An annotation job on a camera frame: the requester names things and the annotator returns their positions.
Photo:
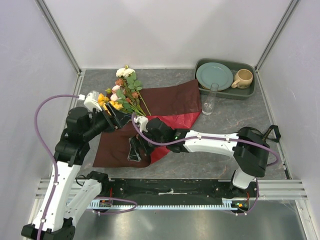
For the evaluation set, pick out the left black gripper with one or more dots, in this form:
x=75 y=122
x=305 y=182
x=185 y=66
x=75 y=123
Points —
x=121 y=118

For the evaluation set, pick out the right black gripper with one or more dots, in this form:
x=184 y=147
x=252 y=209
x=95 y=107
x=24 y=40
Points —
x=136 y=141

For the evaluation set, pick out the flower bouquet red paper wrap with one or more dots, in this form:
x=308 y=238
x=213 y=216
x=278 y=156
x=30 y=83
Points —
x=174 y=101

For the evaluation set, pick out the black ribbon gold lettering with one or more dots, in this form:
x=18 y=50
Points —
x=265 y=135

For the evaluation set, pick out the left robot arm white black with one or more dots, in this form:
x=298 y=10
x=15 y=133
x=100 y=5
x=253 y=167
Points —
x=58 y=215

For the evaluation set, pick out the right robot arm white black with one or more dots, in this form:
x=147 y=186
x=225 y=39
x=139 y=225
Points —
x=246 y=146

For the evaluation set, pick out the clear glass vase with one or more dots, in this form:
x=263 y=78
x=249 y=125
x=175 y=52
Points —
x=209 y=103

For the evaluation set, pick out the teal ceramic plate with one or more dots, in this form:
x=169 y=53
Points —
x=213 y=72

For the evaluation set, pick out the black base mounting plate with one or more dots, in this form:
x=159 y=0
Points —
x=175 y=191

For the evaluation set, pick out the dark green tray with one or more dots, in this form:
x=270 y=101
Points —
x=230 y=93

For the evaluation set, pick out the beige ceramic mug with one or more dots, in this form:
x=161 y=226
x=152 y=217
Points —
x=242 y=79

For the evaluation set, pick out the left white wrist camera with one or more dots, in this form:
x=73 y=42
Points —
x=90 y=101

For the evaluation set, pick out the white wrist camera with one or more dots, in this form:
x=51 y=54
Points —
x=90 y=101
x=141 y=122

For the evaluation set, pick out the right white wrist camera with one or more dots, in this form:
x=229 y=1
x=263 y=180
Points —
x=141 y=122

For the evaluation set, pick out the light blue cable duct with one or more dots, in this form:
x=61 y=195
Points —
x=226 y=205

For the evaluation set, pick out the left aluminium corner post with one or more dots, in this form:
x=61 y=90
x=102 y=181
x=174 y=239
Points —
x=42 y=5

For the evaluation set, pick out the aluminium corner post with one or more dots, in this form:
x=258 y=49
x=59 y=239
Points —
x=293 y=4
x=42 y=5

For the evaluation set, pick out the right aluminium corner post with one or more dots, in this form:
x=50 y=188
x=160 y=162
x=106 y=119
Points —
x=293 y=4

